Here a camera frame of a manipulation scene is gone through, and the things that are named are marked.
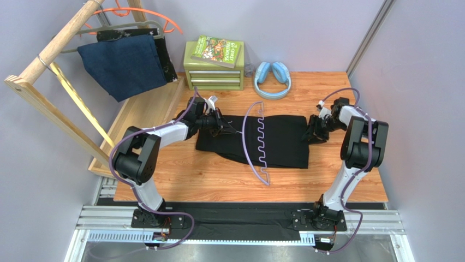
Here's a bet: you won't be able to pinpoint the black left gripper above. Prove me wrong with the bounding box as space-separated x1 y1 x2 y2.
196 107 237 136

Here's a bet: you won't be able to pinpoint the purple hanger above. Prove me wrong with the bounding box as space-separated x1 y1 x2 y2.
240 101 271 186

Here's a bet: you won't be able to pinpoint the black trousers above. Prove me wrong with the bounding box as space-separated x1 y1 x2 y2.
195 115 309 169

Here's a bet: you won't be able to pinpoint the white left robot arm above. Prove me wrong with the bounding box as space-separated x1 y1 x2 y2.
109 96 237 216

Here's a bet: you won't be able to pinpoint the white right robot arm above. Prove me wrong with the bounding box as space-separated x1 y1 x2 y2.
302 97 389 228

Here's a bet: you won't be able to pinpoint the grey hanger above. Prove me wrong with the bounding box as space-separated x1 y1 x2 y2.
62 21 165 58

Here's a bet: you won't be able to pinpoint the navy blue trousers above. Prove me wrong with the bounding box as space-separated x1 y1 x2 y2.
77 35 168 102

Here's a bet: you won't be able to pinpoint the orange hanger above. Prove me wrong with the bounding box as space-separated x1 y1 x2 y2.
77 1 183 35

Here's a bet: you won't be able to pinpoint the green drawer cabinet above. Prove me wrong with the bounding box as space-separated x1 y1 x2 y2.
183 41 245 91

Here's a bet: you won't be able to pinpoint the small glass jar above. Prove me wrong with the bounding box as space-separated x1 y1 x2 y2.
244 63 254 78

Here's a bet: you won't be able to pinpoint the light blue headphones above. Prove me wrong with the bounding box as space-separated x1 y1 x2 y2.
253 61 293 100

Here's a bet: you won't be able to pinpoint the wooden clothes rack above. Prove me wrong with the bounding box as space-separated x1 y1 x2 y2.
1 1 188 177

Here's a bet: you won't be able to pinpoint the black patterned garment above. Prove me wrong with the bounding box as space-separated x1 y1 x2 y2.
97 28 177 82

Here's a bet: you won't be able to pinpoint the green illustrated book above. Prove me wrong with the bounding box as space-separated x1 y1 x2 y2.
191 35 243 69

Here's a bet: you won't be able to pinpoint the black base mat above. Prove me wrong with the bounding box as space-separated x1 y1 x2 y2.
96 198 386 241

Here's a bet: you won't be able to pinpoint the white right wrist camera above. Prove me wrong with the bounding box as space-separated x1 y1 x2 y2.
317 100 331 120

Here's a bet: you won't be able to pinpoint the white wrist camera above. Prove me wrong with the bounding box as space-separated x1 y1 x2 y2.
317 100 331 120
205 96 218 112

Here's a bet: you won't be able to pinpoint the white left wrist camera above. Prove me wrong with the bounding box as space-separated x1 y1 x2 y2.
205 96 218 112

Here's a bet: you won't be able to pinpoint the aluminium rail frame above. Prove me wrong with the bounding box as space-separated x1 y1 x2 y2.
65 203 414 261

